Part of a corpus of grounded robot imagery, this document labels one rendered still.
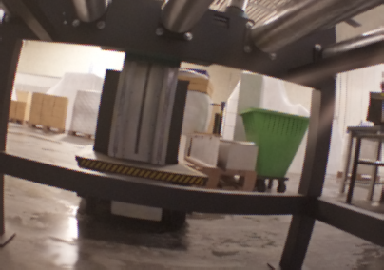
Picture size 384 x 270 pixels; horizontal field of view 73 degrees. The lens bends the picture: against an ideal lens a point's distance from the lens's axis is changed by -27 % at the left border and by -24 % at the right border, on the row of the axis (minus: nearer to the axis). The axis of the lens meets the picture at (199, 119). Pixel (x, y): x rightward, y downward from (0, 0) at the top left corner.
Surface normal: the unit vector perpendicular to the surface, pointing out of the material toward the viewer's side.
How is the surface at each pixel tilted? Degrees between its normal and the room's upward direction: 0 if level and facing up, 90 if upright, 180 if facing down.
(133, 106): 90
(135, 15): 90
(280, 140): 101
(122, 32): 90
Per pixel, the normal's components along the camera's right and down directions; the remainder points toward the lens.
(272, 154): 0.05, 0.14
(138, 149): 0.26, -0.02
